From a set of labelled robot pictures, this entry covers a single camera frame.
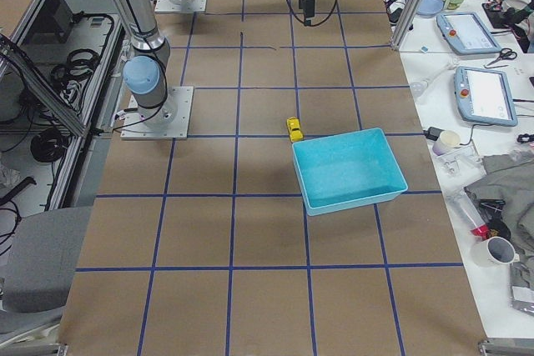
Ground yellow toy beetle car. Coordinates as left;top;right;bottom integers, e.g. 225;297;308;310
286;117;304;143

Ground grey cloth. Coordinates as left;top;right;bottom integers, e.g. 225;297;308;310
464;152;533;258

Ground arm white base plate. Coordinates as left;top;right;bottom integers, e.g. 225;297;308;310
120;86;194;141
154;0;207;14

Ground far blue teach pendant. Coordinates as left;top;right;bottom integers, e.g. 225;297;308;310
436;12;501;55

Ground teal plastic bin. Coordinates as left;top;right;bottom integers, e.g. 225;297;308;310
292;128;408;216

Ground black scissors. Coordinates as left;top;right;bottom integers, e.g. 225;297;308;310
484;48;517;68

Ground white mug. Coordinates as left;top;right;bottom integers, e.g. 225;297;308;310
471;237;520;267

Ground blue teach pendant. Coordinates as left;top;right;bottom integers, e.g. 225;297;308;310
454;66;518;127
436;12;501;55

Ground grey chair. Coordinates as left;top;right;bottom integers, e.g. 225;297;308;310
1;206;92;345

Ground near blue teach pendant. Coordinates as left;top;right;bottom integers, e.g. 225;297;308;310
454;66;518;127

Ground white paper cup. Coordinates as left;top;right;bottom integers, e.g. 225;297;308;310
431;130;461;156

